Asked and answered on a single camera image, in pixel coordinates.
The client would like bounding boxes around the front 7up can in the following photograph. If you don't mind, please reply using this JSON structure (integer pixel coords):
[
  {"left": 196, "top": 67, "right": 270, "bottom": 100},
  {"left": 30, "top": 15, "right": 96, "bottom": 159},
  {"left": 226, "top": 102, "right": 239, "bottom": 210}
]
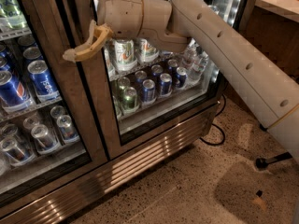
[{"left": 114, "top": 39, "right": 137, "bottom": 71}]

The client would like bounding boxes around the blue pepsi can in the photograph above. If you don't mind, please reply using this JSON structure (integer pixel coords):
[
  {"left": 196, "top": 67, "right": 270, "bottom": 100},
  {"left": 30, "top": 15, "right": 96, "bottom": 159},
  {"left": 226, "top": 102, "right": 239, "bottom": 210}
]
[
  {"left": 27, "top": 60, "right": 60, "bottom": 102},
  {"left": 0, "top": 71, "right": 33, "bottom": 114}
]

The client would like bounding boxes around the front blue pepsi can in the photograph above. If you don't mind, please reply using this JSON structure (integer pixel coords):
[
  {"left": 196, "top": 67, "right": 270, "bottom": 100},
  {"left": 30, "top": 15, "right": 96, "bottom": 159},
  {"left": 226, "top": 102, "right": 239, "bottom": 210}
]
[{"left": 27, "top": 60, "right": 60, "bottom": 102}]

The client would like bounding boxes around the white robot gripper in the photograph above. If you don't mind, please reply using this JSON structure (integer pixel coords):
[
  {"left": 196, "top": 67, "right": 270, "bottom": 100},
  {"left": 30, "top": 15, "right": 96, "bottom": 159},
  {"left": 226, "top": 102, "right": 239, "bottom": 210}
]
[{"left": 63, "top": 0, "right": 143, "bottom": 63}]

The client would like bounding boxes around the stainless fridge base grille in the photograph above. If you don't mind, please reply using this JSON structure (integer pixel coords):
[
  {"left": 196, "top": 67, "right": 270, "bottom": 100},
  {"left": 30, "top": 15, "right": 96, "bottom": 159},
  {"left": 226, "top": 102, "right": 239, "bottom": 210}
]
[{"left": 0, "top": 104, "right": 219, "bottom": 224}]

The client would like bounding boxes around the silver can bottom left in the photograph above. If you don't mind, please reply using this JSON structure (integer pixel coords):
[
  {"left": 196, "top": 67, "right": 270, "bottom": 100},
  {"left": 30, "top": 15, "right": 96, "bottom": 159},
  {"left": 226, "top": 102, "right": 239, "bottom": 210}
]
[{"left": 31, "top": 124, "right": 61, "bottom": 155}]

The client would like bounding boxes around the green can lower shelf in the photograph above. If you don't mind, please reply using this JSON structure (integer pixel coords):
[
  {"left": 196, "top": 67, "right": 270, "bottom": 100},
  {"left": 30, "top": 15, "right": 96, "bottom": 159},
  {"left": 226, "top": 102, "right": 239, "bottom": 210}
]
[{"left": 121, "top": 87, "right": 139, "bottom": 114}]

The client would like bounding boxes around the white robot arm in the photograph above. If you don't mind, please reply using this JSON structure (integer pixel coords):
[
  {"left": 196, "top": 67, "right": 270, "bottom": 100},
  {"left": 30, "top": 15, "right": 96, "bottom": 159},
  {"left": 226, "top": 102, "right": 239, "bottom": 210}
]
[{"left": 64, "top": 0, "right": 298, "bottom": 160}]

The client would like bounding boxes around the clear water bottle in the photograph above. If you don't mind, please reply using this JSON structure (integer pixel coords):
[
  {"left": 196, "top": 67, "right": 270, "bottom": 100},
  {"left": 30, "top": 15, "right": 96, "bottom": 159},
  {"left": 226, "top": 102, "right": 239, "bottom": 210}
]
[{"left": 187, "top": 52, "right": 209, "bottom": 84}]

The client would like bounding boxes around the black office chair base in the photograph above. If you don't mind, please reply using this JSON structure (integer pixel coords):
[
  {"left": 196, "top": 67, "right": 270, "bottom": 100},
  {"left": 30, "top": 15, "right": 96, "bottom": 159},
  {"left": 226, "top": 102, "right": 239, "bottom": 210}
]
[{"left": 253, "top": 124, "right": 293, "bottom": 171}]

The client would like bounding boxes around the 7up can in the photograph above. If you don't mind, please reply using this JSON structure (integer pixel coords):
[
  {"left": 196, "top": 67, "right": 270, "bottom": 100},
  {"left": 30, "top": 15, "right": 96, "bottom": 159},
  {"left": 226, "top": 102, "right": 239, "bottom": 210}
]
[
  {"left": 138, "top": 38, "right": 159, "bottom": 63},
  {"left": 114, "top": 39, "right": 137, "bottom": 71}
]

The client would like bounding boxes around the blue can lower shelf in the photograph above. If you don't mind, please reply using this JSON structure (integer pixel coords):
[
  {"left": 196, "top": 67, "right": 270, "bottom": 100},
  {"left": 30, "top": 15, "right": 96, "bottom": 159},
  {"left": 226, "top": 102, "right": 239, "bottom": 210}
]
[{"left": 141, "top": 79, "right": 156, "bottom": 105}]

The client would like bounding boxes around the left blue pepsi can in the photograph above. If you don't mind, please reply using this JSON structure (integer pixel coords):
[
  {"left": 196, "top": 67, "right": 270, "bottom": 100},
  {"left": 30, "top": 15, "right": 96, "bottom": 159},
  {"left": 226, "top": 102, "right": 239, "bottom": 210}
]
[{"left": 0, "top": 71, "right": 33, "bottom": 114}]

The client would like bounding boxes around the black power cable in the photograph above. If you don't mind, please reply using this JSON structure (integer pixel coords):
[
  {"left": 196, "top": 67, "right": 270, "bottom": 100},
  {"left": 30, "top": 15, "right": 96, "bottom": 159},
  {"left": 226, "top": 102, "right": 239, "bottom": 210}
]
[{"left": 199, "top": 81, "right": 228, "bottom": 147}]

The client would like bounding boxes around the fridge glass door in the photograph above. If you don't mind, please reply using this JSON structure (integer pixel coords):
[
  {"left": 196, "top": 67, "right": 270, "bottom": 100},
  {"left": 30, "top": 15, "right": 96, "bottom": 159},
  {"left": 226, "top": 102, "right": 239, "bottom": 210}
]
[
  {"left": 0, "top": 0, "right": 110, "bottom": 217},
  {"left": 54, "top": 0, "right": 255, "bottom": 161}
]

